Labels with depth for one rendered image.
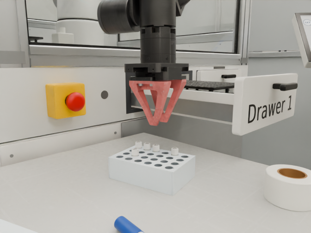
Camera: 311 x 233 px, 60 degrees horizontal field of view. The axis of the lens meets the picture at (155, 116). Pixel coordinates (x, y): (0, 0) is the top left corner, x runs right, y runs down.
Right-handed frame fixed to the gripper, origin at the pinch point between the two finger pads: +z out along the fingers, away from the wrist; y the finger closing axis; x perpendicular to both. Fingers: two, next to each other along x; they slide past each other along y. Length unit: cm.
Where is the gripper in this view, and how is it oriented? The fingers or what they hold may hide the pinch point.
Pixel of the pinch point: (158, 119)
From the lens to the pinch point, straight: 45.3
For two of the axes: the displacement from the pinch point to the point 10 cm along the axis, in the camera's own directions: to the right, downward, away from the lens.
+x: 8.5, 0.8, -5.3
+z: 0.1, 9.8, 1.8
